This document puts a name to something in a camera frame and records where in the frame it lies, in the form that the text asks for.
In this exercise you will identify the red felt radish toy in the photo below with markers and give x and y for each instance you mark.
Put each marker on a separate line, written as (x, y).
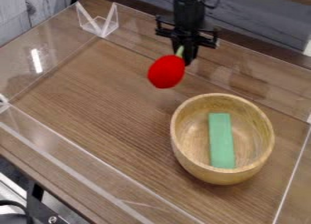
(167, 70)

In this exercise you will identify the wooden bowl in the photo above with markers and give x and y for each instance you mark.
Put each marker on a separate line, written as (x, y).
(254, 137)

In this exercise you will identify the clear acrylic corner bracket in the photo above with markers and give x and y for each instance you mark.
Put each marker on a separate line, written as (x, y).
(101, 26)

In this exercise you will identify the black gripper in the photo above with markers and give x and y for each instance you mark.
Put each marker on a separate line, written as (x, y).
(186, 28)

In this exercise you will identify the clear acrylic table barrier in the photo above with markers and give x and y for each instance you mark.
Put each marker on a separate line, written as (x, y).
(85, 125)

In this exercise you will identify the black table leg bracket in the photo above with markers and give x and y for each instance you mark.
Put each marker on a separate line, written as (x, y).
(38, 211)

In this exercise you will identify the green rectangular block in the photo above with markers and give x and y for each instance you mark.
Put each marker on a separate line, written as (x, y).
(222, 147)

